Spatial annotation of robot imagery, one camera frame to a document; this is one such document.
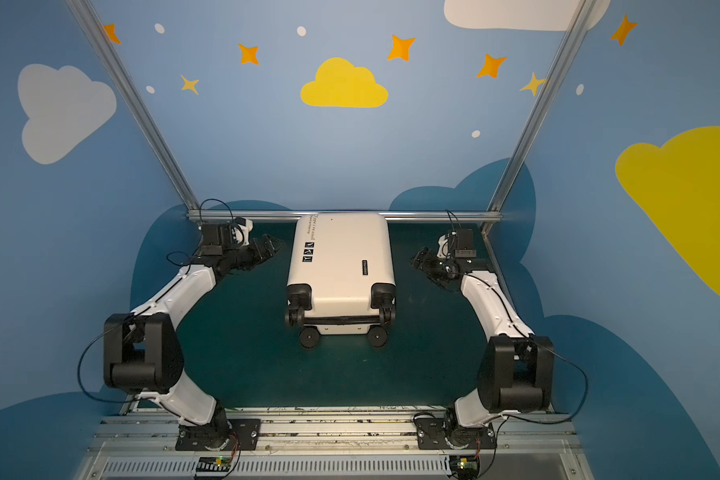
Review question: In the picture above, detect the black white suitcase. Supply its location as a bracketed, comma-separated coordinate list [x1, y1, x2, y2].
[285, 212, 396, 349]

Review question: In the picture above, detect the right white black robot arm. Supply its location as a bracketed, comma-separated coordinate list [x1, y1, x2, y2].
[412, 228, 554, 445]

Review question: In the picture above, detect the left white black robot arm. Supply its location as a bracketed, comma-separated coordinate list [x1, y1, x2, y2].
[103, 217, 280, 451]

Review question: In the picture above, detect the rear aluminium crossbar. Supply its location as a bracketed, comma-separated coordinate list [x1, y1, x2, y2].
[187, 209, 502, 223]

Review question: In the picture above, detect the right small circuit board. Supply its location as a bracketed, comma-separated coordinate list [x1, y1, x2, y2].
[448, 456, 480, 480]

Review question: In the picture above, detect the small circuit board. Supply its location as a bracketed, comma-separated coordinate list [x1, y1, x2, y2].
[193, 456, 233, 479]
[448, 456, 480, 480]

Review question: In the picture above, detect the left small circuit board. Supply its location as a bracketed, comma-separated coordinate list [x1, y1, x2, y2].
[193, 456, 233, 479]

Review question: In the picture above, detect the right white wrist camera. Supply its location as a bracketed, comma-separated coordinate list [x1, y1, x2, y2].
[436, 233, 452, 260]

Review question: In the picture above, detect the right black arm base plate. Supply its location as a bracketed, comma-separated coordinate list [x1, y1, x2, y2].
[412, 416, 497, 450]

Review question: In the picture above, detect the left aluminium frame post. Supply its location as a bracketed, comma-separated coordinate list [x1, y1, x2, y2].
[65, 0, 202, 211]

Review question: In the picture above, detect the aluminium frame post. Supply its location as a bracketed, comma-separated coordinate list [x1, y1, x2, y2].
[487, 0, 598, 217]
[65, 0, 202, 211]

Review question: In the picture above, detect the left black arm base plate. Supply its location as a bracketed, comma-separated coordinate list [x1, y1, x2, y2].
[175, 418, 261, 452]

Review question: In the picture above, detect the aluminium front rail frame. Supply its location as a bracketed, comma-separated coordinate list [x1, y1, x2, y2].
[75, 406, 593, 479]

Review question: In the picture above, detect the right aluminium frame post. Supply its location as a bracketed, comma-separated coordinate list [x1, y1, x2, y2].
[487, 0, 598, 217]

